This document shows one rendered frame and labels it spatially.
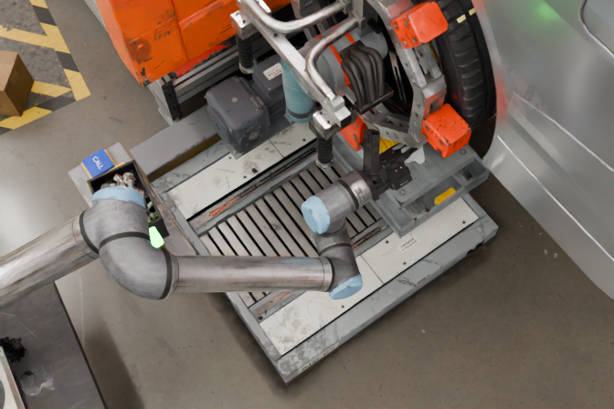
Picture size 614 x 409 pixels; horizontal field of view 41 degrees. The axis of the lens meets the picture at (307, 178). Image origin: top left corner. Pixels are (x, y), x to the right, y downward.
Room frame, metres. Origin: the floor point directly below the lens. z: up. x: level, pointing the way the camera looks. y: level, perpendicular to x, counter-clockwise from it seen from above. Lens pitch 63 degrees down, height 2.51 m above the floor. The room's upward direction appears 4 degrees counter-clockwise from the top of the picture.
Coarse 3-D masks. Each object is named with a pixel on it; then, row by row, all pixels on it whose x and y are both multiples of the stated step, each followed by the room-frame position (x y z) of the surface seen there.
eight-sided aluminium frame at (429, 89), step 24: (312, 0) 1.40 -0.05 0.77; (384, 0) 1.11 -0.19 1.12; (408, 0) 1.11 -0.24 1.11; (408, 48) 1.03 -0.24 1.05; (408, 72) 1.01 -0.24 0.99; (432, 72) 1.00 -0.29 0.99; (432, 96) 0.96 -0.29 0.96; (384, 120) 1.11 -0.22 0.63; (408, 120) 1.05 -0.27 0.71; (408, 144) 0.97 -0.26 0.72
